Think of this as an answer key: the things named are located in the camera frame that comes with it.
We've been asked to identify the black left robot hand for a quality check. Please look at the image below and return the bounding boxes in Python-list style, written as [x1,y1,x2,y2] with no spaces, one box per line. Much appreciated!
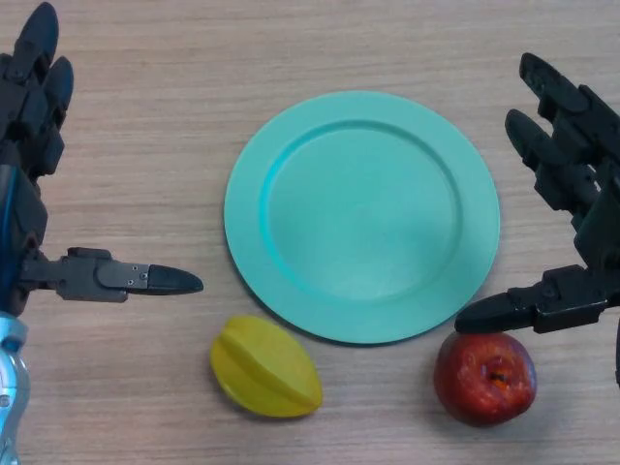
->
[0,1,204,321]

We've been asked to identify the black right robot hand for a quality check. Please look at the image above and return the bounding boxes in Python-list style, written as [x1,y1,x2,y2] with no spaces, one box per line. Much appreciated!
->
[454,51,620,335]

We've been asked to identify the yellow starfruit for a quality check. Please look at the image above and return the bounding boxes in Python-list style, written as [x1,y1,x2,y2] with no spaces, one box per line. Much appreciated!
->
[208,314,324,419]

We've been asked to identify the teal round plate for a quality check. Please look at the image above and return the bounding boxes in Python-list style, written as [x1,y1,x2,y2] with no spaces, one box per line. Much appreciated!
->
[223,90,501,346]

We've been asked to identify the red apple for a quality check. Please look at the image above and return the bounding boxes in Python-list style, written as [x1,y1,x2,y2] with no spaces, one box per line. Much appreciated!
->
[433,331,538,427]

